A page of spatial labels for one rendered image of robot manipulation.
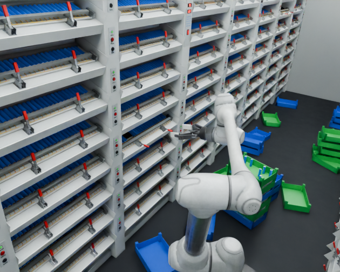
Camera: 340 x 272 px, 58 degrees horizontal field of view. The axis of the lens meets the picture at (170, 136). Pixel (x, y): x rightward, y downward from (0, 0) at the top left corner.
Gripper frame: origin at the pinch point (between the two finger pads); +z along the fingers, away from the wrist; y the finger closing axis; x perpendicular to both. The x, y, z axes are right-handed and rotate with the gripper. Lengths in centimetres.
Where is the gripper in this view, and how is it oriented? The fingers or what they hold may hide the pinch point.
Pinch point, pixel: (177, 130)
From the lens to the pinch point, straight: 187.4
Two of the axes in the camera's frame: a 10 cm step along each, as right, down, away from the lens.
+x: -1.3, -9.2, -3.6
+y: 5.5, -3.7, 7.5
